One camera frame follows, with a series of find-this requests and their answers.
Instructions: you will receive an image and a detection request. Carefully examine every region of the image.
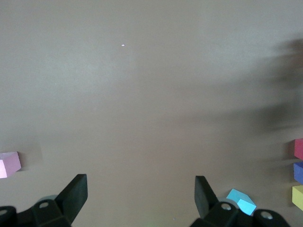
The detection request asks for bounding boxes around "red foam cube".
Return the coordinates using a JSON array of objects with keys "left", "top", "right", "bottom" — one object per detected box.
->
[{"left": 294, "top": 138, "right": 303, "bottom": 159}]

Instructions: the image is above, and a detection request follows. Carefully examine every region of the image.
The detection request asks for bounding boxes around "yellow foam cube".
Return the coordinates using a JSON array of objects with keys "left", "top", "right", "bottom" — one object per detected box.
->
[{"left": 292, "top": 185, "right": 303, "bottom": 210}]

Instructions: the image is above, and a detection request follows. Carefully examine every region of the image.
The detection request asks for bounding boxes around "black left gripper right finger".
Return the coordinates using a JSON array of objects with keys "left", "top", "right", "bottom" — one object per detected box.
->
[{"left": 191, "top": 175, "right": 240, "bottom": 227}]

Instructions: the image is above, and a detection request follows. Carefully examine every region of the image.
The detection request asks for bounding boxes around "brown paper table cover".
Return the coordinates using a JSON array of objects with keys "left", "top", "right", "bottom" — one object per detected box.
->
[{"left": 0, "top": 0, "right": 303, "bottom": 227}]

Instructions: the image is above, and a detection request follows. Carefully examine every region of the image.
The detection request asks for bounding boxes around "purple foam cube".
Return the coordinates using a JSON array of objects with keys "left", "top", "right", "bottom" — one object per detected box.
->
[{"left": 293, "top": 161, "right": 303, "bottom": 184}]

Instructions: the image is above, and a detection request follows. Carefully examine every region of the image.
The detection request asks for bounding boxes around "pink foam cube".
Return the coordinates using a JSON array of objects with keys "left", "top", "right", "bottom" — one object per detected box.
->
[{"left": 0, "top": 151, "right": 22, "bottom": 179}]

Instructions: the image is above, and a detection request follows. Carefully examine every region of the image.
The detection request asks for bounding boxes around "blue foam cube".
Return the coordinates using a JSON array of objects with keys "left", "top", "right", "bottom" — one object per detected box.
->
[{"left": 226, "top": 188, "right": 257, "bottom": 216}]

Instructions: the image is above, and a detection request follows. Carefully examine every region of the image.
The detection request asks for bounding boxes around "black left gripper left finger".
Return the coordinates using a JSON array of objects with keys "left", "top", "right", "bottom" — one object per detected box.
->
[{"left": 30, "top": 174, "right": 88, "bottom": 227}]

